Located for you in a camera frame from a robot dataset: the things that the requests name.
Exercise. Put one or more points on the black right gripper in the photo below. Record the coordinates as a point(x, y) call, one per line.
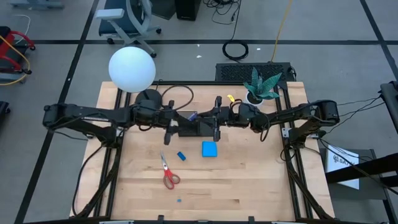
point(230, 116)

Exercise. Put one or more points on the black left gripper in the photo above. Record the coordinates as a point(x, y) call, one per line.
point(152, 116)

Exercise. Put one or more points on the grey marker with purple cap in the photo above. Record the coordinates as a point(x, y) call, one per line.
point(192, 117)

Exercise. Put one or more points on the blue sticky note pad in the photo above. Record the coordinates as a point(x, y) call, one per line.
point(210, 149)

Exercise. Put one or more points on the blue eraser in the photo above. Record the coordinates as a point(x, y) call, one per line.
point(181, 156)

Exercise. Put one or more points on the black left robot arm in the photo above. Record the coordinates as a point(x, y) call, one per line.
point(81, 115)

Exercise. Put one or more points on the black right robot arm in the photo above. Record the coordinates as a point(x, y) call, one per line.
point(292, 115)

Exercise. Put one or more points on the black mesh desk organizer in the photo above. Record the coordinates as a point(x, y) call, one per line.
point(199, 132)

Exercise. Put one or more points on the yellow tag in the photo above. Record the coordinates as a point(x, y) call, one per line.
point(230, 98)

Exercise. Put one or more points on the black perforated metal panel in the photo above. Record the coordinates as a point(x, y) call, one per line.
point(236, 72)

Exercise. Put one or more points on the snake plant in white pot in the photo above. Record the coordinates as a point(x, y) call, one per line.
point(261, 85)

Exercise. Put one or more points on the white globe lamp black base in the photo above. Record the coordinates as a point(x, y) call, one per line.
point(132, 68)

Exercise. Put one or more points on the black table edge clamp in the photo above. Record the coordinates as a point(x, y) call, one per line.
point(251, 219)
point(160, 218)

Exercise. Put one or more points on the black computer tower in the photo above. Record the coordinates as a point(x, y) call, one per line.
point(188, 9)

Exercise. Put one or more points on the white paper sign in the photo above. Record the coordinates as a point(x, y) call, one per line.
point(349, 165)

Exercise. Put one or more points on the black beam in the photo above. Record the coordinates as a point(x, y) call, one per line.
point(373, 166)

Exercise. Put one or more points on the dark grey stand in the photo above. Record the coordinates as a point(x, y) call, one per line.
point(370, 191)

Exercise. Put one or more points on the black caster base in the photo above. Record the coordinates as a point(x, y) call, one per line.
point(3, 107)

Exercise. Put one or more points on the red cart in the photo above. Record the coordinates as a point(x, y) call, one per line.
point(6, 40)

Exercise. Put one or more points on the black aluminium table frame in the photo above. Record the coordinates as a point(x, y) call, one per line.
point(202, 83)

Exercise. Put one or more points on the blue office chair grey frame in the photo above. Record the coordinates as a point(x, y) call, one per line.
point(124, 21)

